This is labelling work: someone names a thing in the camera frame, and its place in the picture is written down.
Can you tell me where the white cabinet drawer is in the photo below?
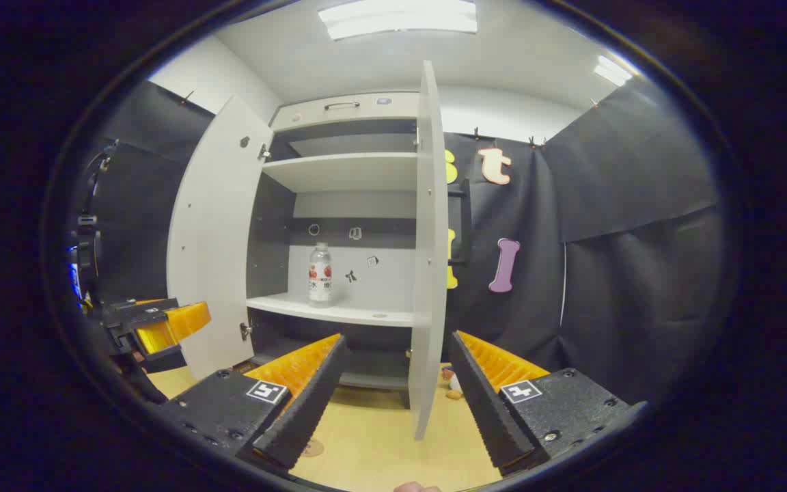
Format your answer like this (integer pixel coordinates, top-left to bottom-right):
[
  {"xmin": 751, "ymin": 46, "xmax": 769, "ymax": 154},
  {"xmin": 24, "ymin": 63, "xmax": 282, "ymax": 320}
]
[{"xmin": 271, "ymin": 92, "xmax": 422, "ymax": 132}]

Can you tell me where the white cabinet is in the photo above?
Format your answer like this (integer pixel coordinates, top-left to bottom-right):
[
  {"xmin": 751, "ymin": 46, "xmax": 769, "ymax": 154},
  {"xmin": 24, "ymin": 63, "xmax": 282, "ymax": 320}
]
[{"xmin": 247, "ymin": 92, "xmax": 435, "ymax": 392}]

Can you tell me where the white cabinet door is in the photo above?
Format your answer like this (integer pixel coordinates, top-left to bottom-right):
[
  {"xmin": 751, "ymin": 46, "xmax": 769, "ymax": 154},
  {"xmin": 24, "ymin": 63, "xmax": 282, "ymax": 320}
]
[
  {"xmin": 407, "ymin": 60, "xmax": 473, "ymax": 441},
  {"xmin": 167, "ymin": 94, "xmax": 275, "ymax": 381}
]

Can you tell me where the long ceiling light panel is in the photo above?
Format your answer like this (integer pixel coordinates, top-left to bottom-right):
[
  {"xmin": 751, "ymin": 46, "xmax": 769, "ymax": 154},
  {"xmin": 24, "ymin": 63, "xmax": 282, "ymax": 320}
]
[{"xmin": 317, "ymin": 0, "xmax": 478, "ymax": 40}]

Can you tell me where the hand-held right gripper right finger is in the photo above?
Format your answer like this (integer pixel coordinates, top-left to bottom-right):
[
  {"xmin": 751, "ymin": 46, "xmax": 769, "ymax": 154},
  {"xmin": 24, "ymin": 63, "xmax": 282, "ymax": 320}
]
[{"xmin": 448, "ymin": 331, "xmax": 647, "ymax": 477}]

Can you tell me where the small plush toy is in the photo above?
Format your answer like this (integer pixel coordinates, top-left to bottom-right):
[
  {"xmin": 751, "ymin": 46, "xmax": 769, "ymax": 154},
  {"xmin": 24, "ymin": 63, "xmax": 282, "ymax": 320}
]
[{"xmin": 440, "ymin": 367, "xmax": 466, "ymax": 400}]

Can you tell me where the clear plastic bottle red label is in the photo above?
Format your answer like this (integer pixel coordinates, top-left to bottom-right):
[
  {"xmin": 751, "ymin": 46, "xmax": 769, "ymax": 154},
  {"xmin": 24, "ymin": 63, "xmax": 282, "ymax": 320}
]
[{"xmin": 308, "ymin": 242, "xmax": 333, "ymax": 307}]

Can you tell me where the black backdrop cloth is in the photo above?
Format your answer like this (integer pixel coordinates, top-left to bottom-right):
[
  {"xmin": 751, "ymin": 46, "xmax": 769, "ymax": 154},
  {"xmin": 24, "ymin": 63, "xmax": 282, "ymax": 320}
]
[{"xmin": 69, "ymin": 79, "xmax": 726, "ymax": 404}]

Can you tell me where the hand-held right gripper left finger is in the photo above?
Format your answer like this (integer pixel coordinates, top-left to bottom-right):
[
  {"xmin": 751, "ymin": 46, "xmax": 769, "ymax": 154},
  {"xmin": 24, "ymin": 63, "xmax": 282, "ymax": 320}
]
[{"xmin": 161, "ymin": 333, "xmax": 352, "ymax": 472}]

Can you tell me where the small ceiling light panel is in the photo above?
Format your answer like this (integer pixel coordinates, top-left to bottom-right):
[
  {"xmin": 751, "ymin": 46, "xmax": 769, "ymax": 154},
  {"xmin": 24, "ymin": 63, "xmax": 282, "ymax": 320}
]
[{"xmin": 594, "ymin": 55, "xmax": 633, "ymax": 87}]

